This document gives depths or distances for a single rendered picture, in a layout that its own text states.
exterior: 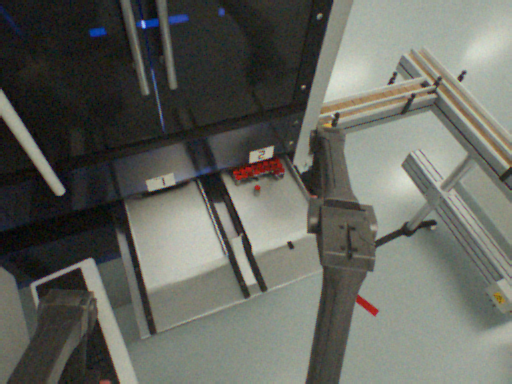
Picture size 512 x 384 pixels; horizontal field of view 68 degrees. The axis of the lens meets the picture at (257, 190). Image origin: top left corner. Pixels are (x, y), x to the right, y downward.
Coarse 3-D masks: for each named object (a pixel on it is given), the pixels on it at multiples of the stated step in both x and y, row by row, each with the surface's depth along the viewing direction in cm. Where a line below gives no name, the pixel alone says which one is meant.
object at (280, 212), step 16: (288, 160) 141; (224, 176) 138; (288, 176) 140; (240, 192) 135; (272, 192) 136; (288, 192) 136; (304, 192) 135; (240, 208) 131; (256, 208) 132; (272, 208) 132; (288, 208) 133; (304, 208) 133; (256, 224) 128; (272, 224) 129; (288, 224) 129; (304, 224) 130; (256, 240) 125; (272, 240) 122
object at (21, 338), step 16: (0, 272) 110; (0, 288) 105; (16, 288) 117; (0, 304) 100; (16, 304) 111; (0, 320) 96; (16, 320) 106; (0, 336) 92; (16, 336) 102; (0, 352) 89; (16, 352) 97; (0, 368) 86
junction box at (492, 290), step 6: (498, 282) 160; (504, 282) 160; (486, 288) 166; (492, 288) 163; (498, 288) 160; (504, 288) 159; (510, 288) 159; (492, 294) 164; (498, 294) 161; (504, 294) 158; (510, 294) 158; (498, 300) 162; (504, 300) 159; (510, 300) 156; (498, 306) 163; (504, 306) 160; (510, 306) 157; (504, 312) 161
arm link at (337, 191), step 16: (320, 128) 93; (336, 128) 94; (320, 144) 88; (336, 144) 85; (320, 160) 86; (336, 160) 78; (336, 176) 72; (336, 192) 66; (352, 192) 67; (352, 208) 65; (368, 208) 64
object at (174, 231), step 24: (168, 192) 133; (192, 192) 133; (144, 216) 127; (168, 216) 128; (192, 216) 128; (144, 240) 122; (168, 240) 123; (192, 240) 123; (216, 240) 124; (144, 264) 118; (168, 264) 118; (192, 264) 119
